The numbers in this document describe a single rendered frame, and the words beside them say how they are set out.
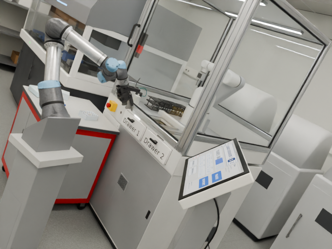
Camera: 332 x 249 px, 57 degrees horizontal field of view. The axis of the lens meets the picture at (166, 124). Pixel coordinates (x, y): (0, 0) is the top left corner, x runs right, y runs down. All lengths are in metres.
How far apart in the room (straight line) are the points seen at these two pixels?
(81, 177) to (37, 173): 0.80
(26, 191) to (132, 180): 0.75
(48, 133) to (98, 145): 0.77
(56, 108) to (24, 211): 0.57
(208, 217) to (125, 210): 0.90
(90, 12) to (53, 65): 0.92
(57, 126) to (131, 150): 0.75
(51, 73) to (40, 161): 0.56
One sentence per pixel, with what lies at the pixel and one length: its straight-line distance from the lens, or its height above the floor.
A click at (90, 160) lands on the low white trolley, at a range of 2.40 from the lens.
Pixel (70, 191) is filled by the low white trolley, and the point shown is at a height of 0.20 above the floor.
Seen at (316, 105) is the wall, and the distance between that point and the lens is 4.96.
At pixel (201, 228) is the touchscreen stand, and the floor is 0.79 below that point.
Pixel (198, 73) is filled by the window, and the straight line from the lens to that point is 1.91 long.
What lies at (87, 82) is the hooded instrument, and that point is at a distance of 2.89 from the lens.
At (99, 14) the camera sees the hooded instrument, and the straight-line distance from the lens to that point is 2.77.
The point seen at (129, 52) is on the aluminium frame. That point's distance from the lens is 2.52.
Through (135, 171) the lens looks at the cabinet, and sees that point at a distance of 2.19.
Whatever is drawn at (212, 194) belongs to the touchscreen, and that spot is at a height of 1.05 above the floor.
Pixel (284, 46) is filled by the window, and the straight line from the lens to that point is 2.15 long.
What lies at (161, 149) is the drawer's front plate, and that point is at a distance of 1.97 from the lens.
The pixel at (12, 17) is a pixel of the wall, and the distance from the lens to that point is 6.09.
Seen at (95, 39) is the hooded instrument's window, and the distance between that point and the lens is 2.82.
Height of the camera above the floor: 1.52
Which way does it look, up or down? 14 degrees down
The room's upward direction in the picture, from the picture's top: 24 degrees clockwise
